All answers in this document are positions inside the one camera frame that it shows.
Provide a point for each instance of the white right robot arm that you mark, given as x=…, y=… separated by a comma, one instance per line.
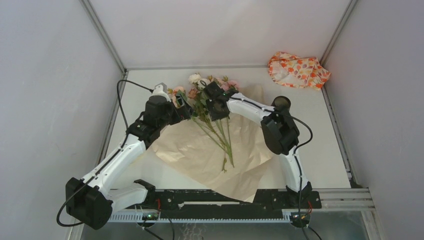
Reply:
x=279, y=129

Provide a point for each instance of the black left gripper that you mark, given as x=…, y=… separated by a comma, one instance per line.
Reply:
x=183, y=113

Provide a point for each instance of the pink white flower bouquet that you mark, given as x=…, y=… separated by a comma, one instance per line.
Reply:
x=218, y=131

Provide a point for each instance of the dark brown vase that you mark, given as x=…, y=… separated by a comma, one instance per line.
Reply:
x=282, y=104

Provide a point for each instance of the orange floral cloth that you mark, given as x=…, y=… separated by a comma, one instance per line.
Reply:
x=292, y=71

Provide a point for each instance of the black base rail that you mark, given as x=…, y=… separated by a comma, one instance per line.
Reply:
x=204, y=204

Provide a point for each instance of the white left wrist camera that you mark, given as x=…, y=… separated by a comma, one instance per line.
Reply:
x=161, y=89

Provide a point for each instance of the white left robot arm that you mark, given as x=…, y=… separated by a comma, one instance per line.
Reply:
x=91, y=199

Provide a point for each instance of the orange wrapping paper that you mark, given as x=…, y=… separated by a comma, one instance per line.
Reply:
x=186, y=148

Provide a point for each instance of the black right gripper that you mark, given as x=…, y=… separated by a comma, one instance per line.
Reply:
x=214, y=115

